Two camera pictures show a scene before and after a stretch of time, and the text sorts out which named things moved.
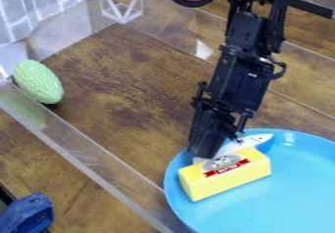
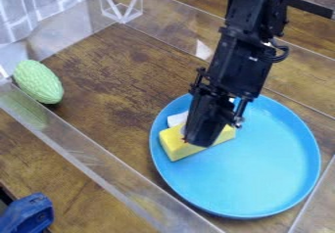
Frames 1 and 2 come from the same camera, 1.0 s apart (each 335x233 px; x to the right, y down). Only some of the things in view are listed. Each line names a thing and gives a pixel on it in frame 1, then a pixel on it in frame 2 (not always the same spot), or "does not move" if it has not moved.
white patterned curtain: (31, 2) does not move
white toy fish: (244, 143) → (176, 118)
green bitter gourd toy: (37, 81) does not move
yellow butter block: (225, 172) → (176, 148)
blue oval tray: (288, 201) → (255, 175)
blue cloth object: (28, 214) does not move
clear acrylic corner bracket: (116, 11) does not move
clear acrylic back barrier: (199, 33) does not move
